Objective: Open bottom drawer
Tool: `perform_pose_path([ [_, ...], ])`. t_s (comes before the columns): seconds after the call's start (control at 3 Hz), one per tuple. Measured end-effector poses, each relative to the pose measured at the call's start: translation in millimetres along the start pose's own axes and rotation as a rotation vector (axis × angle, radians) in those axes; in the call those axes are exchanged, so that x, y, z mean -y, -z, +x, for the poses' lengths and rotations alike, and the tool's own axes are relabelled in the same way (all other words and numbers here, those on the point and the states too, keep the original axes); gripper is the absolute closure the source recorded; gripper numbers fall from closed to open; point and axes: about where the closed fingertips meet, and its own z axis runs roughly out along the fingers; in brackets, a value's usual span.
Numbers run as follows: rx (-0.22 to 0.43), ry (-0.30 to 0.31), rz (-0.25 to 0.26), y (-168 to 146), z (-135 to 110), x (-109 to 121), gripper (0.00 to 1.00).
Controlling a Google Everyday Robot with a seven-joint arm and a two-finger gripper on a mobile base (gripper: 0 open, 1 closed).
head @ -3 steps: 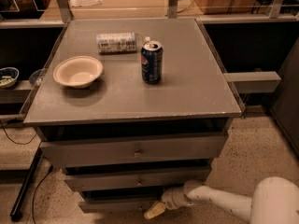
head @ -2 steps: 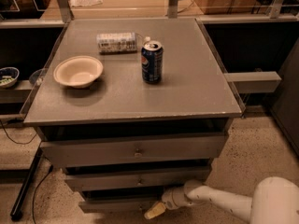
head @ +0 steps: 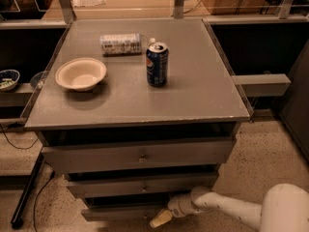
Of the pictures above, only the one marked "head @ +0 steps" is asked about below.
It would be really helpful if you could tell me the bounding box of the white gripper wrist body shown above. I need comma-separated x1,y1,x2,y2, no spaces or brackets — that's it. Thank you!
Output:
167,193,200,218

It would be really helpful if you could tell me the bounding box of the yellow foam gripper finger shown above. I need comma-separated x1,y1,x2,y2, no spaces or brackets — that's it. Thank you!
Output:
150,209,173,228

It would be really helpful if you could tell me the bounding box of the grey bottom drawer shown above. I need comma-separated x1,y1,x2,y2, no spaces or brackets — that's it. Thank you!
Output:
81,193,169,221

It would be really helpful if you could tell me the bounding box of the grey drawer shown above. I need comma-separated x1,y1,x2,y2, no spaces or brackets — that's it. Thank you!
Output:
42,138,235,174
81,193,169,221
67,172,218,198

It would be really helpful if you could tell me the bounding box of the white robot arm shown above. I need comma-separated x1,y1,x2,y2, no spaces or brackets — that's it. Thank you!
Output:
150,184,309,232

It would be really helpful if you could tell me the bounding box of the grey middle drawer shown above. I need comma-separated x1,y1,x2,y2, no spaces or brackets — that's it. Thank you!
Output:
67,172,218,198

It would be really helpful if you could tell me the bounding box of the grey top drawer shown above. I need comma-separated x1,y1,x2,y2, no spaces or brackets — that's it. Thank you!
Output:
42,138,235,174

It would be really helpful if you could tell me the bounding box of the grey drawer cabinet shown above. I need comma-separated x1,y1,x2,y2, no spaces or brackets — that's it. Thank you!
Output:
20,16,255,222

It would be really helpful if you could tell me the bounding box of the grey side shelf beam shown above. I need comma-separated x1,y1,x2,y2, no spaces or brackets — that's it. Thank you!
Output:
232,73,291,97

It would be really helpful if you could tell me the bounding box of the black metal floor bar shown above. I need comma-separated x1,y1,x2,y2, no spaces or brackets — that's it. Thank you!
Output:
11,153,43,230

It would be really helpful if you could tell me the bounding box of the blue pepsi can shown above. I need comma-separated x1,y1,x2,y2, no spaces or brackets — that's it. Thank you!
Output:
146,42,169,87

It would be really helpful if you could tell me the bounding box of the white paper bowl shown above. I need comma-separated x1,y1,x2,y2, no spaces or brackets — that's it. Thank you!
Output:
55,58,107,92

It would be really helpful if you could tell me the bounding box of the clear plastic water bottle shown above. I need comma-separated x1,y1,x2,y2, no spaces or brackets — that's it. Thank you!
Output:
99,33,155,56

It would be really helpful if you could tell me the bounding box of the dark round dish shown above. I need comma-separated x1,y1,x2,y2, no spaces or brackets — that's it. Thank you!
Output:
30,71,49,89

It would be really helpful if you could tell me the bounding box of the small blue patterned bowl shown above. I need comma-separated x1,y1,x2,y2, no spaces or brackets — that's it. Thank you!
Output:
0,70,20,92

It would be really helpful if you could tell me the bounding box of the black floor cable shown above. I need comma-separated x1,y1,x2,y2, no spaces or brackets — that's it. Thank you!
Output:
0,117,56,232

